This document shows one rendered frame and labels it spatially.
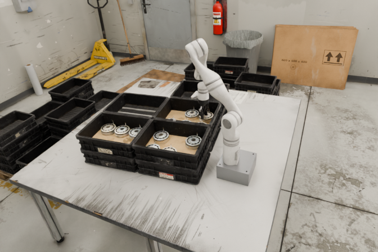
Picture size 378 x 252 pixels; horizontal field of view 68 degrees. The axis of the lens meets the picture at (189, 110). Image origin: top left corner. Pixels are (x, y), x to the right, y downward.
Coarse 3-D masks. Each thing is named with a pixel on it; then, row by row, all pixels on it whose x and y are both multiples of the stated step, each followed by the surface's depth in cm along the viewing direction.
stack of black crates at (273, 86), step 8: (240, 80) 317; (248, 80) 321; (256, 80) 317; (264, 80) 313; (272, 80) 309; (240, 88) 298; (248, 88) 295; (256, 88) 291; (264, 88) 286; (272, 88) 285
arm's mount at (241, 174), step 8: (240, 152) 170; (248, 152) 169; (240, 160) 164; (248, 160) 164; (224, 168) 160; (232, 168) 159; (240, 168) 159; (248, 168) 158; (224, 176) 163; (232, 176) 160; (240, 176) 158; (248, 176) 155; (248, 184) 159
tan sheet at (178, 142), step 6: (174, 138) 181; (180, 138) 181; (156, 144) 177; (162, 144) 177; (168, 144) 177; (174, 144) 176; (180, 144) 176; (180, 150) 170; (186, 150) 170; (192, 150) 170
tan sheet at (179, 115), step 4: (172, 112) 209; (176, 112) 208; (180, 112) 208; (184, 112) 208; (168, 116) 204; (172, 116) 204; (176, 116) 204; (180, 116) 203; (184, 116) 203; (192, 120) 198; (196, 120) 197
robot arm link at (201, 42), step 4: (196, 40) 145; (200, 40) 144; (204, 40) 145; (200, 44) 144; (204, 44) 144; (204, 48) 144; (204, 52) 146; (204, 56) 154; (200, 60) 158; (204, 60) 157; (204, 64) 160
